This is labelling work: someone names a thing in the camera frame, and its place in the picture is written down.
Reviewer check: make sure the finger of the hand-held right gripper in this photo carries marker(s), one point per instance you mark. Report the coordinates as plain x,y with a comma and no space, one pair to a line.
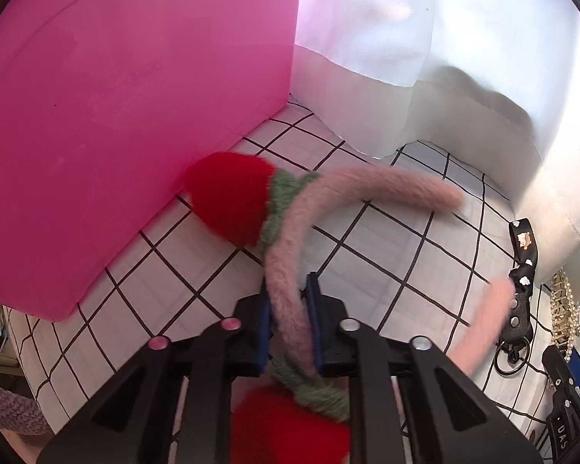
578,366
556,365

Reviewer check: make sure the pink plastic basin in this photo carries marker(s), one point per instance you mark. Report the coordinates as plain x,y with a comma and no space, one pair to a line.
125,130

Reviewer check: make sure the pearl hair claw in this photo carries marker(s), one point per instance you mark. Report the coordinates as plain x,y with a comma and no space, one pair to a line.
568,309

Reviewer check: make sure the pink strawberry plush headband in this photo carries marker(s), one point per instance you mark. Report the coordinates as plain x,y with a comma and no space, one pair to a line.
290,232

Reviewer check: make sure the sheer white curtain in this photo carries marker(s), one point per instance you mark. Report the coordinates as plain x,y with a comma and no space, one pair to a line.
357,24

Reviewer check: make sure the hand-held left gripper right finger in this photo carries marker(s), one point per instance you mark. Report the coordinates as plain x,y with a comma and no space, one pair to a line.
314,324

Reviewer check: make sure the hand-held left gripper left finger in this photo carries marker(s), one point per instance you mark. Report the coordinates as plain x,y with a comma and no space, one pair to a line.
263,333

